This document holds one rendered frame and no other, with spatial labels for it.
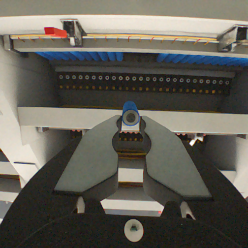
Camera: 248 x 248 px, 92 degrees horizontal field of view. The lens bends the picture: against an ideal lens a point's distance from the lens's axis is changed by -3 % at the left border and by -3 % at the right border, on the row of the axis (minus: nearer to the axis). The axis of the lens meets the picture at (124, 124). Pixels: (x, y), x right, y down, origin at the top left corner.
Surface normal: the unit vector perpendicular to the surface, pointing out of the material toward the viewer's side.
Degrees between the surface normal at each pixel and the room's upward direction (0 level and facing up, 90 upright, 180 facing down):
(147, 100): 90
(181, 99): 90
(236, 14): 112
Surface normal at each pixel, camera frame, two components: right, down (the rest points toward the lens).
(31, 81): 1.00, 0.04
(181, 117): -0.03, 0.19
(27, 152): -0.04, 0.55
